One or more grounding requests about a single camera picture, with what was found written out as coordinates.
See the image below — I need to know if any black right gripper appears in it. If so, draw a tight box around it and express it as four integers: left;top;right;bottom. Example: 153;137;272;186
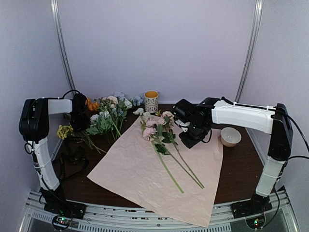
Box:
179;121;208;148

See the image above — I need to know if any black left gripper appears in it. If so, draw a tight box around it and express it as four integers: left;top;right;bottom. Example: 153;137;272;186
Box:
70;112;90;132

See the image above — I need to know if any pink fake flower stem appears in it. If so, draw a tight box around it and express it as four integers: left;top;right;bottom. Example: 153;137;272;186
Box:
140;116;186;194
154;110;205;189

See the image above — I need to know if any white fake flower stem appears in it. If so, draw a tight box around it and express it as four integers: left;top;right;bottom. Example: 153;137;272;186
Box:
133;108;151;129

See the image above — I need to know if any pink wrapping paper sheet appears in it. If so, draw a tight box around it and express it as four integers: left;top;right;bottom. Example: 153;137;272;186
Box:
88;119;223;227

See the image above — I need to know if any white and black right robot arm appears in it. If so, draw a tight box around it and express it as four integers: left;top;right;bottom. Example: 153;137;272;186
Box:
172;97;294;214

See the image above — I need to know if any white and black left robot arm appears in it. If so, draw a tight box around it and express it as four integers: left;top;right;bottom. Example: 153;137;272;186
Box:
19;92;90;191

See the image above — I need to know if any orange fake flower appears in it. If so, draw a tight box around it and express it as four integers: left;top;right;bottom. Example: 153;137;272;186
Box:
85;98;99;112

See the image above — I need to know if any yellow fake flower sprig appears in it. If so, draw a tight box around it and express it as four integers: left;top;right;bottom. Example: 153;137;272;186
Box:
57;125;107;154

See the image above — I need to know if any pile of fake flowers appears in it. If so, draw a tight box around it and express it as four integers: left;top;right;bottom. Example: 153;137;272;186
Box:
86;92;144;141

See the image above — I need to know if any plain white bowl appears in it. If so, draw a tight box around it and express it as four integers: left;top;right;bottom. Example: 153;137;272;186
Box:
220;127;242;147

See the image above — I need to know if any floral mug with yellow inside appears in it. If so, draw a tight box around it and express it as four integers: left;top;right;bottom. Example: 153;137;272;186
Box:
144;91;159;114

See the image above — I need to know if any black ribbon strap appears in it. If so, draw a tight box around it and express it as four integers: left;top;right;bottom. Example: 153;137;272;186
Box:
49;146;89;181

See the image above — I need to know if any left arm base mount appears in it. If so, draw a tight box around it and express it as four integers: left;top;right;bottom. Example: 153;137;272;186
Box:
44;202;86;219

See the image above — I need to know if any aluminium front rail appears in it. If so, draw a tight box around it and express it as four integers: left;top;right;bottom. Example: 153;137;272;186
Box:
18;190;299;232

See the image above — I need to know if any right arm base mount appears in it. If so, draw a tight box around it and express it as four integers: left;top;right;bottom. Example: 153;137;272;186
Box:
230;201;273;219

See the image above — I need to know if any left aluminium frame post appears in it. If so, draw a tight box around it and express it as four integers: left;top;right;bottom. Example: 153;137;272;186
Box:
50;0;76;96

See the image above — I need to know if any aluminium frame post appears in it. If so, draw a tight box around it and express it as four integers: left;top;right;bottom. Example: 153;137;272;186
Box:
50;0;76;96
235;0;263;102

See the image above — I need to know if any right aluminium frame post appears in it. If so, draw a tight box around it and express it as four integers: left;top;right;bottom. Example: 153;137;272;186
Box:
235;0;263;102

